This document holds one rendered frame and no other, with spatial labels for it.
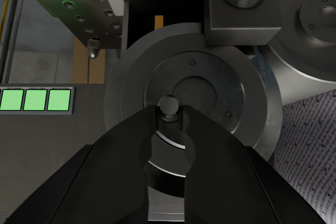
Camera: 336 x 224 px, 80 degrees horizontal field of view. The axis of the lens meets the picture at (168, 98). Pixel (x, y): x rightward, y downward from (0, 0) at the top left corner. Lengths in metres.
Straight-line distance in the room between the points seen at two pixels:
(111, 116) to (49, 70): 3.34
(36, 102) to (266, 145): 0.53
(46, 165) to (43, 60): 3.08
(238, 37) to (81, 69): 2.60
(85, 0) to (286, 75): 0.36
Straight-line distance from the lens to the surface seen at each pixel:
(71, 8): 0.47
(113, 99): 0.18
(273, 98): 0.19
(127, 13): 0.21
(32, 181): 0.60
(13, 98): 0.63
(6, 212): 0.64
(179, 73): 0.15
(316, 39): 0.22
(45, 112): 0.58
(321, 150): 0.34
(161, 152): 0.16
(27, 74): 3.61
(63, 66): 3.46
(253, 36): 0.17
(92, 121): 0.53
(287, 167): 0.41
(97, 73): 2.61
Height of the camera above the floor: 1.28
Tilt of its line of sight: 12 degrees down
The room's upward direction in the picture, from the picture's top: 179 degrees counter-clockwise
